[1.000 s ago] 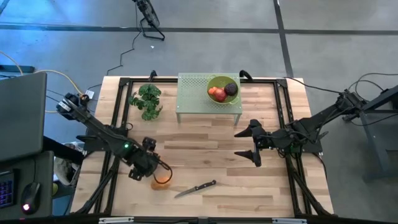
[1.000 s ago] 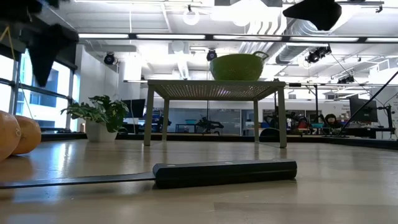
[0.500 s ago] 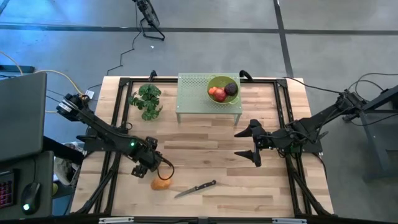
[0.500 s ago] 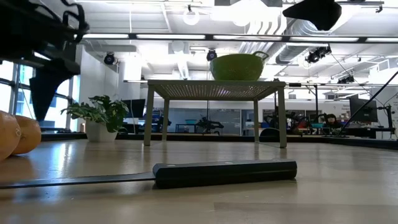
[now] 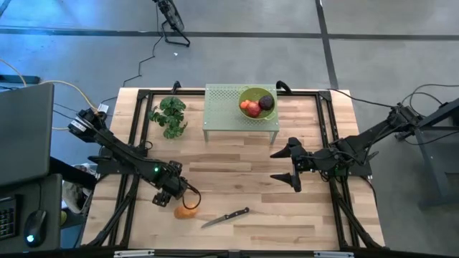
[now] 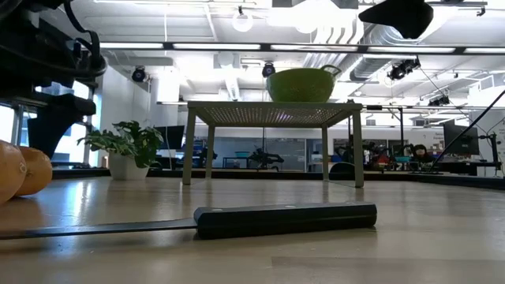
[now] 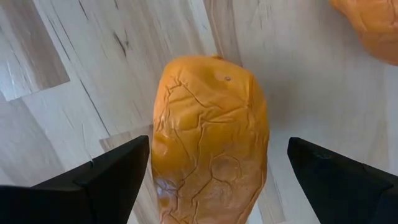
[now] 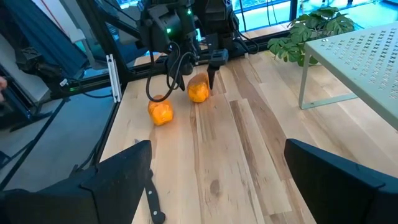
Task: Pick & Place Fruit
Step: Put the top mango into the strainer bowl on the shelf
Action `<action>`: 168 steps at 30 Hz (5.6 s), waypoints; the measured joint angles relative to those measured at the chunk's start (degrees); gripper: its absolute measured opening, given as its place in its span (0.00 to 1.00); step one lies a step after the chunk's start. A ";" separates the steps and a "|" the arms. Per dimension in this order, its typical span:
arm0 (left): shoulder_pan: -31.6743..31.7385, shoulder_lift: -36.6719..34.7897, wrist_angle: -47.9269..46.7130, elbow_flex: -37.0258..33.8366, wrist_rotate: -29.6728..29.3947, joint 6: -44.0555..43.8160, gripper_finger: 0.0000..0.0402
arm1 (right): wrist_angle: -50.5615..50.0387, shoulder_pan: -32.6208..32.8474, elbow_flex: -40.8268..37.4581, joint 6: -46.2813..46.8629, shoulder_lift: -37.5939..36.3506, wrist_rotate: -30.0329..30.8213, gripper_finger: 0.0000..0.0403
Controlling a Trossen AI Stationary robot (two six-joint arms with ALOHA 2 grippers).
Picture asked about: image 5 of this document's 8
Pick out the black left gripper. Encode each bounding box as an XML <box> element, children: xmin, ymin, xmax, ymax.
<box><xmin>151</xmin><ymin>160</ymin><xmax>190</xmax><ymax>207</ymax></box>

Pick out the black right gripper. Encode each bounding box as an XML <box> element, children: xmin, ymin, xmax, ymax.
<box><xmin>270</xmin><ymin>137</ymin><xmax>326</xmax><ymax>194</ymax></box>

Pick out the orange oblong fruit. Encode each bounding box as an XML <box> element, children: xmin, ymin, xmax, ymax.
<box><xmin>174</xmin><ymin>203</ymin><xmax>199</xmax><ymax>220</ymax></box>

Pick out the red apple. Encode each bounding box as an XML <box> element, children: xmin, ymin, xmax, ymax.
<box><xmin>245</xmin><ymin>100</ymin><xmax>262</xmax><ymax>118</ymax></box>

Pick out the dark avocado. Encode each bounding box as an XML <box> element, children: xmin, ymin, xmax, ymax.
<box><xmin>258</xmin><ymin>95</ymin><xmax>275</xmax><ymax>111</ymax></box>

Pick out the black-handled kitchen knife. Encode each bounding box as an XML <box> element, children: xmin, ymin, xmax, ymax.
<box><xmin>200</xmin><ymin>206</ymin><xmax>250</xmax><ymax>229</ymax></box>

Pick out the green colander bowl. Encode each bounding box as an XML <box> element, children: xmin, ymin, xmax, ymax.
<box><xmin>238</xmin><ymin>87</ymin><xmax>278</xmax><ymax>121</ymax></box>

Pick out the green potted plant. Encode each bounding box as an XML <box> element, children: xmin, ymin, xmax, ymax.
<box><xmin>148</xmin><ymin>95</ymin><xmax>189</xmax><ymax>140</ymax></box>

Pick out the pale green perforated shelf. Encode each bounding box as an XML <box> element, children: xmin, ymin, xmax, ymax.
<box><xmin>202</xmin><ymin>83</ymin><xmax>280</xmax><ymax>144</ymax></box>

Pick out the white plastic bag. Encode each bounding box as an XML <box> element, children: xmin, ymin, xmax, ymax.
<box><xmin>62</xmin><ymin>163</ymin><xmax>94</xmax><ymax>214</ymax></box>

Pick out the grey desk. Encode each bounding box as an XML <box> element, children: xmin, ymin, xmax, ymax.
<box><xmin>0</xmin><ymin>173</ymin><xmax>64</xmax><ymax>252</ymax></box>

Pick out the black computer mouse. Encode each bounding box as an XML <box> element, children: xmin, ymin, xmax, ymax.
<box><xmin>23</xmin><ymin>209</ymin><xmax>47</xmax><ymax>249</ymax></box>

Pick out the black metal stand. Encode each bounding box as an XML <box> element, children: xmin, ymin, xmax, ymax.
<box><xmin>401</xmin><ymin>98</ymin><xmax>459</xmax><ymax>209</ymax></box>

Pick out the black floor fan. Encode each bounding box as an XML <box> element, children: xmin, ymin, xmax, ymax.
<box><xmin>152</xmin><ymin>0</ymin><xmax>191</xmax><ymax>47</ymax></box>

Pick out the backlit keyboard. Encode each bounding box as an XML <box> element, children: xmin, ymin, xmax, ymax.
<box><xmin>0</xmin><ymin>196</ymin><xmax>19</xmax><ymax>241</ymax></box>

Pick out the black flat bar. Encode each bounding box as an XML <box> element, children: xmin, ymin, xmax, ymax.
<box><xmin>0</xmin><ymin>74</ymin><xmax>41</xmax><ymax>85</ymax></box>

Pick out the silver bracket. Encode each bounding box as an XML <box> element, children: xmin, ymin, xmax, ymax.
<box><xmin>313</xmin><ymin>250</ymin><xmax>354</xmax><ymax>258</ymax></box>
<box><xmin>113</xmin><ymin>249</ymin><xmax>155</xmax><ymax>258</ymax></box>

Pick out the black metal table frame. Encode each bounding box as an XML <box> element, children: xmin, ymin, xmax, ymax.
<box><xmin>81</xmin><ymin>87</ymin><xmax>387</xmax><ymax>250</ymax></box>

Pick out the yellow cable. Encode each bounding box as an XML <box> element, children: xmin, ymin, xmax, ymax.
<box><xmin>0</xmin><ymin>59</ymin><xmax>100</xmax><ymax>130</ymax></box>

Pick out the black fan cable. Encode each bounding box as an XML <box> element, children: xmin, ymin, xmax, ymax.
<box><xmin>123</xmin><ymin>3</ymin><xmax>164</xmax><ymax>87</ymax></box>

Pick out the looped black cable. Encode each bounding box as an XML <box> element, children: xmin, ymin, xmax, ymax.
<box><xmin>399</xmin><ymin>83</ymin><xmax>459</xmax><ymax>108</ymax></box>

